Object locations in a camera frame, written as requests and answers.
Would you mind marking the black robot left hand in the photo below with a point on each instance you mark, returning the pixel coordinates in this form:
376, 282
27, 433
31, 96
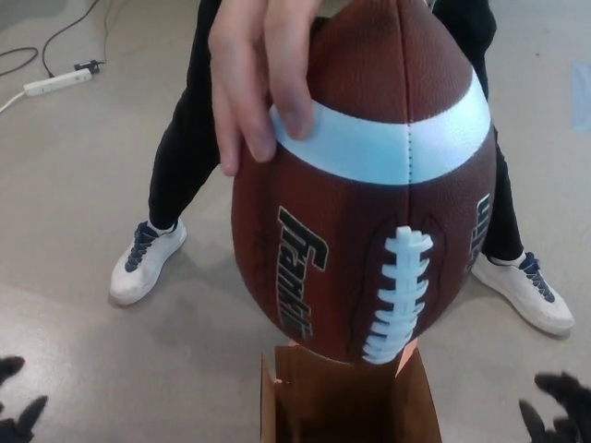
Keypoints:
30, 417

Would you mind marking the person's right hand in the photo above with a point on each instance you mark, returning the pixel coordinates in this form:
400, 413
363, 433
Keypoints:
244, 69

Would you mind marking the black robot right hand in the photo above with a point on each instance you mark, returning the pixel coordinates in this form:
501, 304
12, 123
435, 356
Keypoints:
556, 386

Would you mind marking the brown Franklin football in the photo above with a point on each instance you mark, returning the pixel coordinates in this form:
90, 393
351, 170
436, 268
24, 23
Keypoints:
369, 207

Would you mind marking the black trousers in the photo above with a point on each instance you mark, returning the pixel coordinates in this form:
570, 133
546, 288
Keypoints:
184, 138

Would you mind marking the white left sneaker navy laces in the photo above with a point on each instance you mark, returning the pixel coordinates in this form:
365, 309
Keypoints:
522, 295

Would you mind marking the white sneaker navy laces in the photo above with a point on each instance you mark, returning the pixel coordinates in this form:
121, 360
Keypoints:
148, 267
522, 295

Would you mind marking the white left sock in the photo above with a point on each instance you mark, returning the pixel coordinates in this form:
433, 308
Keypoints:
508, 259

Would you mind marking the white sock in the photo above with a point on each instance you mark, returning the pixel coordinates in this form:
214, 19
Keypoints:
162, 229
508, 259

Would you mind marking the brown cardboard box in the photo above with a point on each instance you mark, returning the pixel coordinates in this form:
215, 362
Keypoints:
415, 415

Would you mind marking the pink cardboard sheet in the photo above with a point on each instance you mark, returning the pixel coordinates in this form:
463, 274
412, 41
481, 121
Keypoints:
405, 364

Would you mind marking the black plug adapter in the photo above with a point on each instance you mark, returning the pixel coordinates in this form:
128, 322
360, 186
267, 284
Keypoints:
88, 67

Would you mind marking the white right sock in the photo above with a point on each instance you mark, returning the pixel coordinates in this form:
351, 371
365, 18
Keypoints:
162, 229

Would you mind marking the white power strip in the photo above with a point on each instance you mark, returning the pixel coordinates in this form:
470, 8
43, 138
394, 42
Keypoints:
57, 83

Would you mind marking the white right sneaker navy laces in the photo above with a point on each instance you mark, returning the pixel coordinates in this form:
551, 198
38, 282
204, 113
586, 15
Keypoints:
148, 267

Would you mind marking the blue floor tape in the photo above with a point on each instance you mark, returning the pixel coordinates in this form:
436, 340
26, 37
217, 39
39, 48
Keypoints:
582, 97

